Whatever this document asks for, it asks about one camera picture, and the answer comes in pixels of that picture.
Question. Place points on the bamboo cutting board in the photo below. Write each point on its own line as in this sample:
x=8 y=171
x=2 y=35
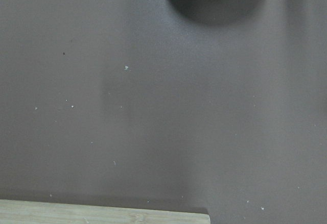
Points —
x=39 y=212

